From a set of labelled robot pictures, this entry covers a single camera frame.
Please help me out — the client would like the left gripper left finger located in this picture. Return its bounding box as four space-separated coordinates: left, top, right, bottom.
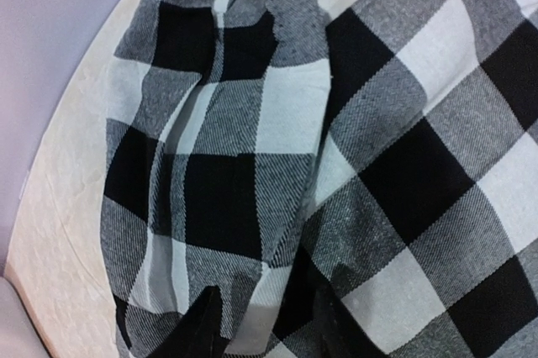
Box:
148 286 229 358

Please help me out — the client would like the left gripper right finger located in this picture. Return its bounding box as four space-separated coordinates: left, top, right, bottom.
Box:
314 281 378 357

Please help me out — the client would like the black white plaid shirt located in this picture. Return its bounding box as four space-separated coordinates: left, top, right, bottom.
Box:
101 0 537 357

